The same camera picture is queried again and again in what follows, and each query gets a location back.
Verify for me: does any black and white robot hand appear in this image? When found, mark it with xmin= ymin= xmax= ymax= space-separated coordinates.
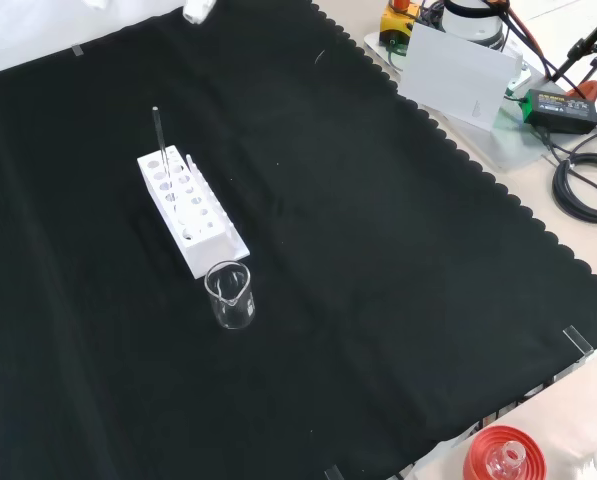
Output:
xmin=182 ymin=0 xmax=216 ymax=25

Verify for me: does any orange cable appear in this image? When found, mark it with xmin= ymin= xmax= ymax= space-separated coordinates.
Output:
xmin=492 ymin=0 xmax=545 ymax=60

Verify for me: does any clear round-bottom flask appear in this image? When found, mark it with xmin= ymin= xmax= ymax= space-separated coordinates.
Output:
xmin=484 ymin=440 xmax=527 ymax=480

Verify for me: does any coiled black cable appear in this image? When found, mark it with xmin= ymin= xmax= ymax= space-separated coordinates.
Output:
xmin=551 ymin=152 xmax=597 ymax=225

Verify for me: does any black power adapter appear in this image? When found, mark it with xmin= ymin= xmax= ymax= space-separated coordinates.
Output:
xmin=521 ymin=88 xmax=597 ymax=136

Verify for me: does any orange clamp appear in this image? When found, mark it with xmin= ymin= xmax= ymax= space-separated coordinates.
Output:
xmin=567 ymin=79 xmax=597 ymax=102

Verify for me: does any black tripod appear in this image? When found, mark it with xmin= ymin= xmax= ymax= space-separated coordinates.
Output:
xmin=549 ymin=3 xmax=597 ymax=85

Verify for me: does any black bench cloth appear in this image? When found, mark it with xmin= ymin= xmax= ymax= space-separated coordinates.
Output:
xmin=0 ymin=0 xmax=597 ymax=480

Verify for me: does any red ribbed ring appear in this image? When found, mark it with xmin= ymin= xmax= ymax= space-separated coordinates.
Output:
xmin=461 ymin=424 xmax=549 ymax=480

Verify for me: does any clear glass beaker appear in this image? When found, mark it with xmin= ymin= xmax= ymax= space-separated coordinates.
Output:
xmin=204 ymin=259 xmax=257 ymax=331

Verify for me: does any yellow stop button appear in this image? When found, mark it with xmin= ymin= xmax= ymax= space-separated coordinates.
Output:
xmin=379 ymin=0 xmax=422 ymax=49

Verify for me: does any grey metal base plate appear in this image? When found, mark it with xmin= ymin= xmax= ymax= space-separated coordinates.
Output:
xmin=361 ymin=28 xmax=570 ymax=174

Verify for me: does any pale board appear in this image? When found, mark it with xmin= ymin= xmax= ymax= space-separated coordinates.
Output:
xmin=398 ymin=22 xmax=524 ymax=133

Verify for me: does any white test tube rack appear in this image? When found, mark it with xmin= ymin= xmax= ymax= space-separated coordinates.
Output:
xmin=136 ymin=144 xmax=252 ymax=280

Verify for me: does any clear glass rod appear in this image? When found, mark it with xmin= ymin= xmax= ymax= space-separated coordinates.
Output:
xmin=151 ymin=105 xmax=172 ymax=182

